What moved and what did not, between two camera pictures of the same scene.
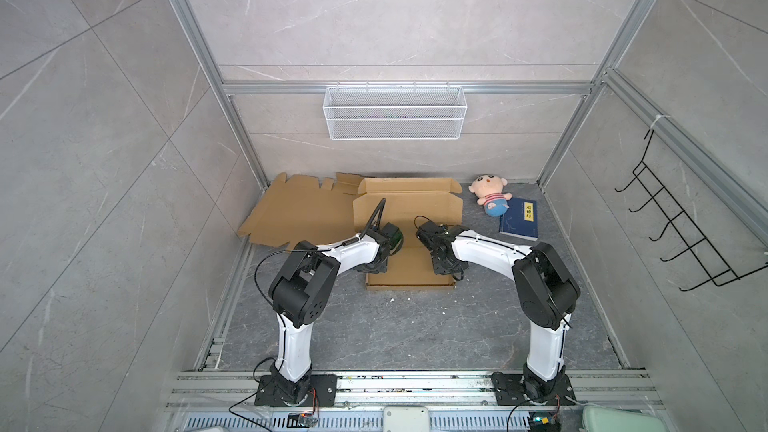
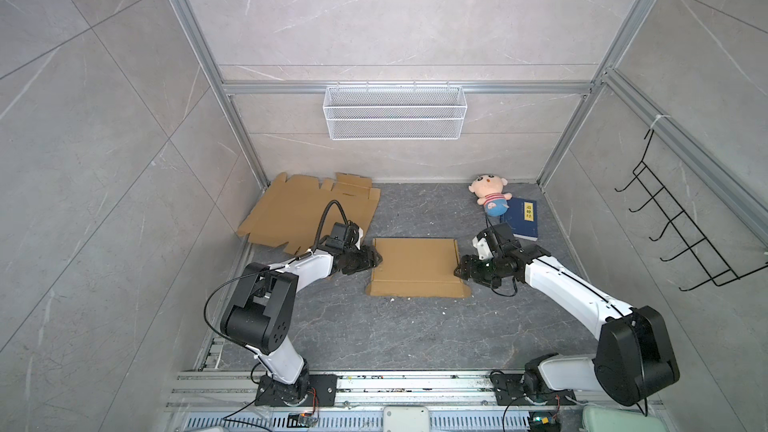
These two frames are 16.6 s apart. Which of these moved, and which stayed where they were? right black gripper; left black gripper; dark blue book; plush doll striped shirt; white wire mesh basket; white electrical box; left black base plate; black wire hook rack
Moved: right black gripper; left black gripper
Stayed: plush doll striped shirt; white wire mesh basket; left black base plate; dark blue book; black wire hook rack; white electrical box
